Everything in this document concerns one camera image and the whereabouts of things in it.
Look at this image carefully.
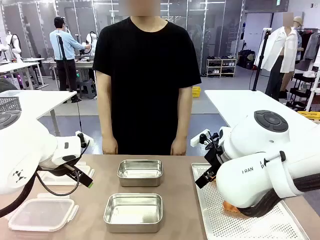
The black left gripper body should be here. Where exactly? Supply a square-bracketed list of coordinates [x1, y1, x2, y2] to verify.
[61, 162, 85, 180]

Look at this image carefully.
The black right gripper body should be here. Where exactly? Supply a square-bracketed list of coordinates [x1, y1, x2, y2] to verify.
[203, 143, 225, 174]

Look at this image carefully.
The clear plastic clip-lock lid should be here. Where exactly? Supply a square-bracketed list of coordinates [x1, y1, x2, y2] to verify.
[37, 161, 96, 187]
[7, 193, 80, 232]

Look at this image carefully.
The steel rectangular container for bread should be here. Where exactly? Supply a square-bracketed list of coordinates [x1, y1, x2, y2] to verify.
[103, 192, 164, 234]

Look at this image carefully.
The person's right forearm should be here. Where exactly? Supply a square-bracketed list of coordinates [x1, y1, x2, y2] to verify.
[96, 70, 118, 140]

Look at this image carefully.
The person's left forearm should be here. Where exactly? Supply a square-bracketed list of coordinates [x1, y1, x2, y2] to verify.
[174, 86, 193, 140]

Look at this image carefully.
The empty steel rectangular container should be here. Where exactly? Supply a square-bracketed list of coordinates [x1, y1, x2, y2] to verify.
[116, 159, 164, 188]

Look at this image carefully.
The person's left hand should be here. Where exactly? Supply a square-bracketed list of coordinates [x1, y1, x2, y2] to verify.
[170, 136, 188, 157]

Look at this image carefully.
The person's right hand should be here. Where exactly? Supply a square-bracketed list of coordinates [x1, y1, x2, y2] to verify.
[101, 136, 119, 156]

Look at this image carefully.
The perforated metal baking tray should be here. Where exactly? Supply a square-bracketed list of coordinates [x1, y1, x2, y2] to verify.
[191, 162, 311, 240]

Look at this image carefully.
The white table with black pole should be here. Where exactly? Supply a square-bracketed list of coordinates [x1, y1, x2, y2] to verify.
[204, 89, 320, 132]

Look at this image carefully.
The white table with grey basket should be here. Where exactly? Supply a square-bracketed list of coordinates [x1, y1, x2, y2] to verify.
[0, 89, 78, 137]

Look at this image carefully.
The grey plastic step stool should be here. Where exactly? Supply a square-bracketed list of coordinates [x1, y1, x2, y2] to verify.
[76, 79, 98, 100]

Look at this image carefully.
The grey perforated basket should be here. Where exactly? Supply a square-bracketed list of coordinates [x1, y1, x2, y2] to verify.
[0, 96, 23, 112]

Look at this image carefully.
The white shoe rack with shoes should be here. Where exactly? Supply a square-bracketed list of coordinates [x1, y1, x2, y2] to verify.
[205, 57, 238, 79]

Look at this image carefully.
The person's black t-shirt torso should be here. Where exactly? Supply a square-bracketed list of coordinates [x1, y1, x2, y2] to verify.
[92, 16, 202, 156]

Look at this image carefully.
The black bag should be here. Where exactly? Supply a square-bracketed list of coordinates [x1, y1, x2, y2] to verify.
[238, 49, 256, 71]

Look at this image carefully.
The grey background work table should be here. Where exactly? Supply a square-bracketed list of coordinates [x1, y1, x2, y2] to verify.
[41, 58, 97, 91]
[0, 57, 50, 91]

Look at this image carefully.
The dark rounded seat back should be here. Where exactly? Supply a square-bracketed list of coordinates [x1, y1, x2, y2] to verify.
[0, 77, 18, 93]

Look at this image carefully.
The background person in blue shirt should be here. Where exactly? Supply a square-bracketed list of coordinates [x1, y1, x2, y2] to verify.
[48, 16, 87, 104]

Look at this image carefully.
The clothes rack with garments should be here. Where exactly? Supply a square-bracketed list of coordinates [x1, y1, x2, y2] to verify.
[298, 27, 320, 62]

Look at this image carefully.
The mannequin with beige hat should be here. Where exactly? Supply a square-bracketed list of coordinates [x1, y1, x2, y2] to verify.
[292, 16, 305, 63]

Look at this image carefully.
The person's blurred head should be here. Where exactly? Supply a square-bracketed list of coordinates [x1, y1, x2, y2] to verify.
[118, 0, 161, 18]

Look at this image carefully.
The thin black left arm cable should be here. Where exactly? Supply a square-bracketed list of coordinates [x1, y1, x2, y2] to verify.
[36, 139, 91, 197]

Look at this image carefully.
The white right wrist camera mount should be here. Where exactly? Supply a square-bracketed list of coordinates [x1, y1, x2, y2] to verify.
[190, 128, 214, 148]

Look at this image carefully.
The thick black left arm cable sleeve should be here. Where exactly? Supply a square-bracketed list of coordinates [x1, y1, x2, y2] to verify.
[0, 174, 39, 219]

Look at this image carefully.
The thick black arm cable sleeve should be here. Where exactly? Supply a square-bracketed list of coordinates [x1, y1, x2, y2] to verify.
[239, 174, 320, 219]
[0, 174, 39, 219]

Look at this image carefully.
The thick black right arm cable sleeve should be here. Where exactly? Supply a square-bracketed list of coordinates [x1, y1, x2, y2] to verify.
[239, 174, 320, 219]

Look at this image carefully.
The black tripod with cable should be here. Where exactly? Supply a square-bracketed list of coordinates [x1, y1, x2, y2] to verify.
[56, 35, 84, 137]

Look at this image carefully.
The black pole camera stand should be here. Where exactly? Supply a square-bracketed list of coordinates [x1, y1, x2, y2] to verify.
[251, 27, 273, 92]

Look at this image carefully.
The black wire shelf cart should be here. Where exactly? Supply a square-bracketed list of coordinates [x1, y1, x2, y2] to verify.
[285, 70, 320, 112]

